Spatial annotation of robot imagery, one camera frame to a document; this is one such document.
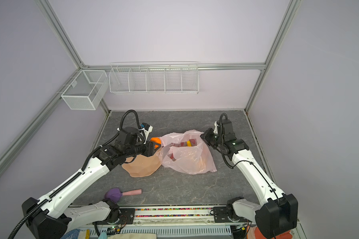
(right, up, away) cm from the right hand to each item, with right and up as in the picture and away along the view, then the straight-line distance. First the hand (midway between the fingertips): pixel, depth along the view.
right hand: (199, 133), depth 78 cm
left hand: (-22, -6, -4) cm, 23 cm away
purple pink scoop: (-46, -33, +2) cm, 57 cm away
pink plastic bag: (-6, -9, -7) cm, 13 cm away
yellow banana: (-5, -8, +21) cm, 23 cm away
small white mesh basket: (-74, +28, +21) cm, 82 cm away
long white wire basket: (-12, +38, +27) cm, 49 cm away
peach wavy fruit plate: (-34, -21, +12) cm, 42 cm away
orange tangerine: (-22, -2, -6) cm, 23 cm away
